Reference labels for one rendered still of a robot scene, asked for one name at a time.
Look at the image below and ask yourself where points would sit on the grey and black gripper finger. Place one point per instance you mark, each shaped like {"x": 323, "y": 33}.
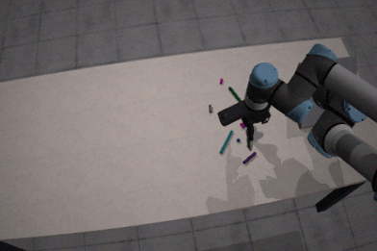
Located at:
{"x": 252, "y": 135}

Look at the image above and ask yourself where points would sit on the purple rod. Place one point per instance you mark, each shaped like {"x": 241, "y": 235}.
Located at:
{"x": 249, "y": 158}

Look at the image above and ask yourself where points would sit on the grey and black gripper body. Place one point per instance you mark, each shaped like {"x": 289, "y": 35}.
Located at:
{"x": 256, "y": 116}

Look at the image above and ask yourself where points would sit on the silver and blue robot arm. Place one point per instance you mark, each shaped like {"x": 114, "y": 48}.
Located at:
{"x": 320, "y": 77}

